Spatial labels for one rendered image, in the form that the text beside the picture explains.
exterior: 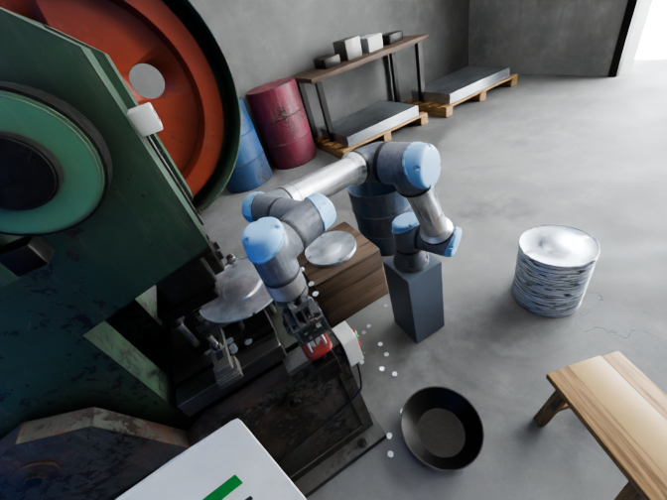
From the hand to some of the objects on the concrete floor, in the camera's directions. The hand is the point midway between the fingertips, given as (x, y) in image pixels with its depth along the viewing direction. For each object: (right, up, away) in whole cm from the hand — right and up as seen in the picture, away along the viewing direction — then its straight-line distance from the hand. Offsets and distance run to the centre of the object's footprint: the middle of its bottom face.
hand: (314, 339), depth 75 cm
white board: (-25, -84, +34) cm, 94 cm away
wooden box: (+12, -4, +118) cm, 118 cm away
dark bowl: (+48, -50, +46) cm, 83 cm away
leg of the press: (-15, -73, +43) cm, 86 cm away
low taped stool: (+96, -49, +29) cm, 111 cm away
